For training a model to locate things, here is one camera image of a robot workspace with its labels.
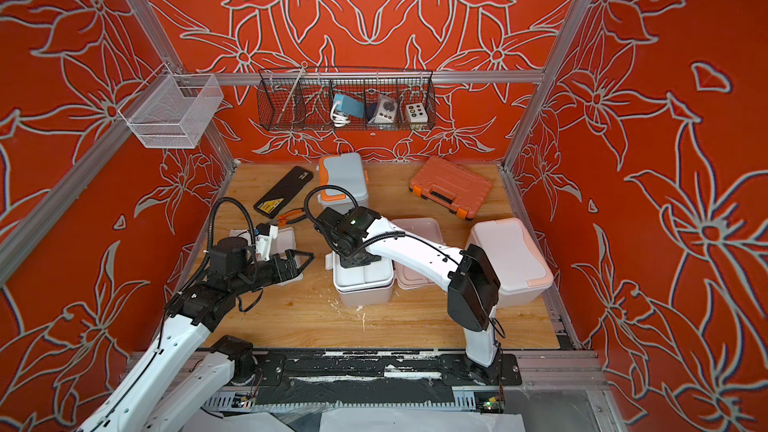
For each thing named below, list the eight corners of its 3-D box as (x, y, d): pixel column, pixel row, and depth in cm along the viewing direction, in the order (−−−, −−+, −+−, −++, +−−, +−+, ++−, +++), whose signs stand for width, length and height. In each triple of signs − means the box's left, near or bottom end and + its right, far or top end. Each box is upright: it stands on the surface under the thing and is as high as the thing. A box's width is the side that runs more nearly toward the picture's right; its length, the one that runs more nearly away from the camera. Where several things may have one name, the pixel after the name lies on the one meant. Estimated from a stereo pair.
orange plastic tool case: (407, 190, 112) (408, 183, 108) (430, 161, 122) (432, 154, 118) (471, 222, 102) (474, 215, 99) (490, 188, 113) (494, 180, 109)
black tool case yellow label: (252, 209, 107) (250, 205, 105) (298, 168, 121) (297, 164, 119) (268, 219, 104) (266, 215, 103) (313, 176, 118) (312, 172, 116)
